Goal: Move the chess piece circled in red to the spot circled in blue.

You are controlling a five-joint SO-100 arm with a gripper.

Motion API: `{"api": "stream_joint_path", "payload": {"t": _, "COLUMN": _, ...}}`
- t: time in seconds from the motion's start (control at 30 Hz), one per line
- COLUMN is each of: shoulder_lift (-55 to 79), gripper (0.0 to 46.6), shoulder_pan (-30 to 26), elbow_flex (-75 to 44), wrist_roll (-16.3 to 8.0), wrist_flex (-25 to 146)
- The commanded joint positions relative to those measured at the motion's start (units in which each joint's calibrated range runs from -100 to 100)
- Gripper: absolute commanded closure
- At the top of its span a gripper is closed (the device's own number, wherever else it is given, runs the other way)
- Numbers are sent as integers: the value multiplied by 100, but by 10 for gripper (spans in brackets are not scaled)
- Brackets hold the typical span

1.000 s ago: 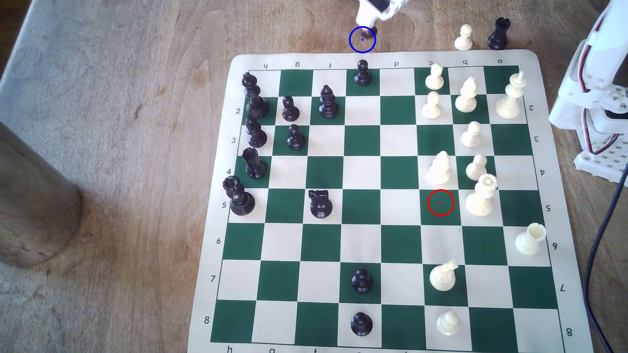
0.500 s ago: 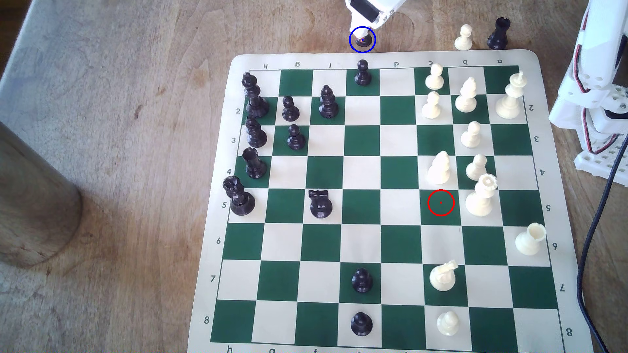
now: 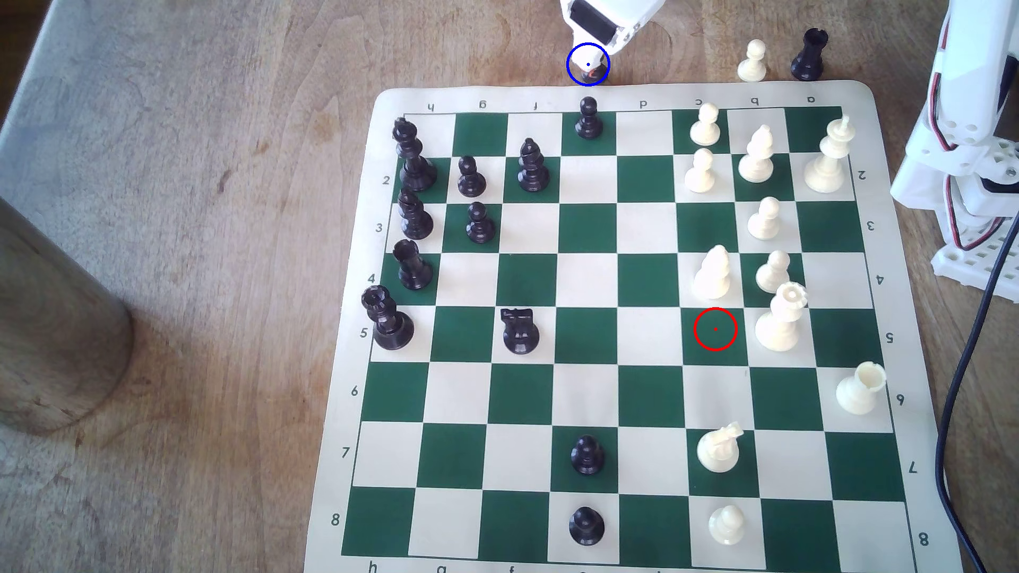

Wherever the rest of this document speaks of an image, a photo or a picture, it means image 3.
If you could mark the black chess knight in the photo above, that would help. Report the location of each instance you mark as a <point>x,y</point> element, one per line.
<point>521,332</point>

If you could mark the white chess bishop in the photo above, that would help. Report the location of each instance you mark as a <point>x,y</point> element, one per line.
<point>712,274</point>
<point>756,155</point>

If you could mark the white chess pawn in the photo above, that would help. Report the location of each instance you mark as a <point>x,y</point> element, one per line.
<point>752,62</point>
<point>704,126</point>
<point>765,220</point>
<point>773,273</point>
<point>700,171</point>
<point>726,527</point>

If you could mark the white chess queen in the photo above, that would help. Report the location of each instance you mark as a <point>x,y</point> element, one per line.
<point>780,318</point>

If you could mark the green white chess mat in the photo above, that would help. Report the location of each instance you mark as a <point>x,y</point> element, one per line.
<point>525,398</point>

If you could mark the white chess rook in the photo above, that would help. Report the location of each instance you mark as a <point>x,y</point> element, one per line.
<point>860,388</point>

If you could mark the black chess rook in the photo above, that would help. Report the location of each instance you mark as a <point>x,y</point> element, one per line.
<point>809,54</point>
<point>414,267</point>

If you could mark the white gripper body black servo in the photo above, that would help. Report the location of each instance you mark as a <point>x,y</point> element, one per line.
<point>594,22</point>

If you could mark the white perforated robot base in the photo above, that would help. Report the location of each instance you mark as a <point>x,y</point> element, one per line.
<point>975,267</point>

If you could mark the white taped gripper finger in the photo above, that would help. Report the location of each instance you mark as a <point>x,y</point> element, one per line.
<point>601,57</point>

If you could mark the black chess pawn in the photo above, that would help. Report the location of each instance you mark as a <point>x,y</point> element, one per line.
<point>588,119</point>
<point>480,224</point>
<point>587,457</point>
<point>587,527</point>
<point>591,75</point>
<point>471,179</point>

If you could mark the white chess king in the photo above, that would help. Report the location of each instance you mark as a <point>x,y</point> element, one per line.
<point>828,157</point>

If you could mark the black chess queen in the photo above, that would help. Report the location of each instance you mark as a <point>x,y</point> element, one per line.
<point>388,320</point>

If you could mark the round wooden post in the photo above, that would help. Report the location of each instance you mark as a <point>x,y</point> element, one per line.
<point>56,334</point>

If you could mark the white chess knight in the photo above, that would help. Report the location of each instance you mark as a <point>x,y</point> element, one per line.
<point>719,450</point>

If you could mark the black chess king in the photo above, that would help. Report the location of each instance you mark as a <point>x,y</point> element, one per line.
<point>412,159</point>

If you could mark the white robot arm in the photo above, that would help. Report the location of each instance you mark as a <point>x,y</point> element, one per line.
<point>967,95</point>

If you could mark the black chess bishop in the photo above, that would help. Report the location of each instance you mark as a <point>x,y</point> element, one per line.
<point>532,167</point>
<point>415,216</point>

